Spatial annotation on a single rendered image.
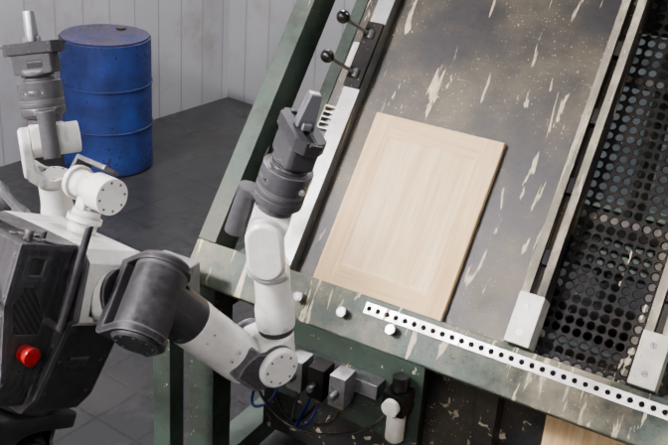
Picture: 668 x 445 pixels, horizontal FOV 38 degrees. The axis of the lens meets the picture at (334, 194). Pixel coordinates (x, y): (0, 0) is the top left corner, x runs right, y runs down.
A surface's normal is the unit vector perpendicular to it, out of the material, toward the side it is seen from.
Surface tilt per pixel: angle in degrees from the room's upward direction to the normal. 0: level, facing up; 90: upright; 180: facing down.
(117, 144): 90
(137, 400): 0
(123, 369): 0
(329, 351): 90
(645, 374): 53
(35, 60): 78
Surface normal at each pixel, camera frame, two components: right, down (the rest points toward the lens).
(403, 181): -0.37, -0.30
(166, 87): 0.81, 0.28
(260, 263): -0.07, 0.46
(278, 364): 0.56, 0.36
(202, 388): -0.51, 0.31
